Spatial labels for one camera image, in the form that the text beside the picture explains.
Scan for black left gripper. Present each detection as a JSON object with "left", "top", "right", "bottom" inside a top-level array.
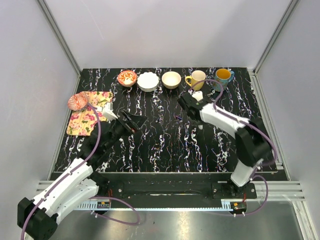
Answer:
[{"left": 104, "top": 109, "right": 149, "bottom": 151}]

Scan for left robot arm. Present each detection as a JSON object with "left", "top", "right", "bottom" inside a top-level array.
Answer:
[{"left": 17, "top": 110, "right": 147, "bottom": 240}]

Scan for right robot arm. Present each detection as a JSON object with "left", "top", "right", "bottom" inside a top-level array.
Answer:
[{"left": 177, "top": 91, "right": 278, "bottom": 198}]

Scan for yellow mug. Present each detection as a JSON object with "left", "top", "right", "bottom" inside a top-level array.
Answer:
[{"left": 185, "top": 70, "right": 206, "bottom": 91}]

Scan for cream round bowl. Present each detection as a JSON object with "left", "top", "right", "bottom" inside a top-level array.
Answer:
[{"left": 161, "top": 71, "right": 181, "bottom": 90}]

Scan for white scalloped bowl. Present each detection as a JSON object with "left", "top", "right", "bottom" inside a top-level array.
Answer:
[{"left": 137, "top": 72, "right": 159, "bottom": 93}]

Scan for red patterned small bowl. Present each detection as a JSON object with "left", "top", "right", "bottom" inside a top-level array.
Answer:
[{"left": 117, "top": 70, "right": 137, "bottom": 87}]

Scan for blue butterfly mug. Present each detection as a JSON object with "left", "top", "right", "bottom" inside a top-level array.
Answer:
[{"left": 213, "top": 68, "right": 235, "bottom": 92}]

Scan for floral rectangular tray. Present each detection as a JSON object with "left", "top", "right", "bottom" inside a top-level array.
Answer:
[{"left": 66, "top": 91, "right": 113, "bottom": 136}]

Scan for pink patterned bowl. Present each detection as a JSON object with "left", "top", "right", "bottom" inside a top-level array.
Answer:
[{"left": 67, "top": 92, "right": 89, "bottom": 111}]

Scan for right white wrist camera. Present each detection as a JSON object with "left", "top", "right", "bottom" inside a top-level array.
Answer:
[{"left": 191, "top": 91, "right": 203, "bottom": 102}]

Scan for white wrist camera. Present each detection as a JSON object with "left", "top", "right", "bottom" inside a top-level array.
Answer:
[
  {"left": 96, "top": 102, "right": 118, "bottom": 121},
  {"left": 191, "top": 91, "right": 203, "bottom": 102}
]

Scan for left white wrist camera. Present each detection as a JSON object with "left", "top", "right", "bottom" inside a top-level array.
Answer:
[{"left": 96, "top": 102, "right": 118, "bottom": 121}]

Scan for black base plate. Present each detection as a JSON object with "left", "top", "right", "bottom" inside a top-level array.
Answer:
[{"left": 97, "top": 172, "right": 257, "bottom": 211}]

